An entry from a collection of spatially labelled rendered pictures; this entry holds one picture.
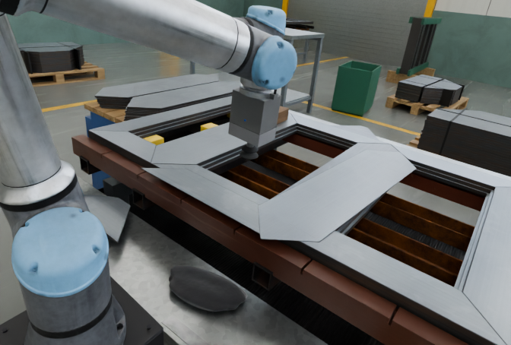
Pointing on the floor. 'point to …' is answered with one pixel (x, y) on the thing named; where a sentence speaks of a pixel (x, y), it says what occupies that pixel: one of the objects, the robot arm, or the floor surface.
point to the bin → (355, 87)
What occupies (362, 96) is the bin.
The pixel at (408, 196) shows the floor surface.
